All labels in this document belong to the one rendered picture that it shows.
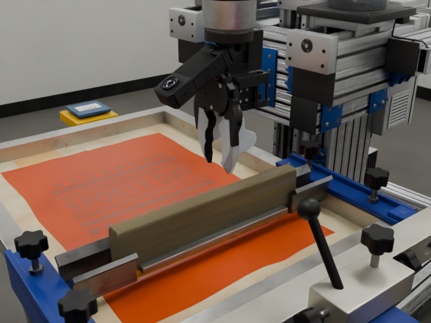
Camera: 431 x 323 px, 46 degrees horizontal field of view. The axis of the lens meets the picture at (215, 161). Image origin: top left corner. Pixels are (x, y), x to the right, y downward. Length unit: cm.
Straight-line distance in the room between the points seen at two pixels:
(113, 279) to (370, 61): 94
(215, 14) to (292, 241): 41
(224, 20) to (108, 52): 412
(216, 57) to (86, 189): 49
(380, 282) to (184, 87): 35
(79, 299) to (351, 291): 31
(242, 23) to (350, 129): 115
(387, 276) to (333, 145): 114
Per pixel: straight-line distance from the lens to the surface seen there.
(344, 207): 97
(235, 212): 85
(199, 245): 81
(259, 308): 63
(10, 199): 110
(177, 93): 68
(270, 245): 88
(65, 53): 464
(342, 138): 179
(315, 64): 129
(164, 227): 77
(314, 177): 102
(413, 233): 81
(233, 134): 73
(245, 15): 71
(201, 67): 70
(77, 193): 107
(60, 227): 97
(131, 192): 106
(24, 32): 450
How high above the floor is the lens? 145
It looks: 25 degrees down
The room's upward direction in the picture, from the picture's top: straight up
